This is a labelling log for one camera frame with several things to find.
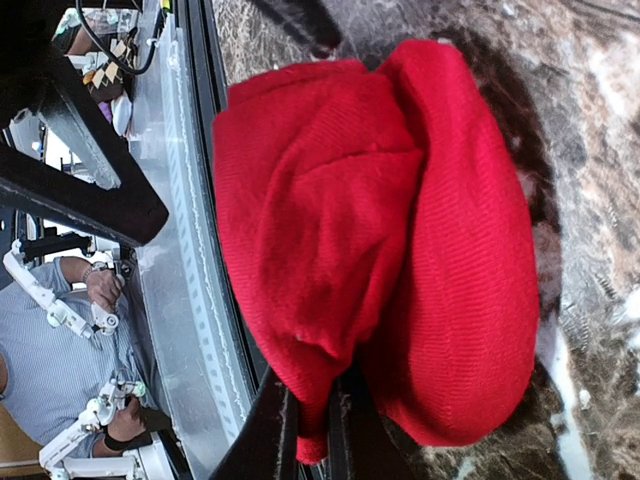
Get red santa sock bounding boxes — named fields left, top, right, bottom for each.
left=213, top=39, right=539, bottom=464

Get white slotted cable duct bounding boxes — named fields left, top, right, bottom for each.
left=154, top=22, right=251, bottom=479

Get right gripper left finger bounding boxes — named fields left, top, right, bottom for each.
left=210, top=369, right=298, bottom=480

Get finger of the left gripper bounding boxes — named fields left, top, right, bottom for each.
left=1, top=1, right=169, bottom=247

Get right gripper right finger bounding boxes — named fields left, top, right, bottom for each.
left=328, top=362, right=414, bottom=480

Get seated operator in striped shirt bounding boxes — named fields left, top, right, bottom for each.
left=1, top=257, right=168, bottom=445

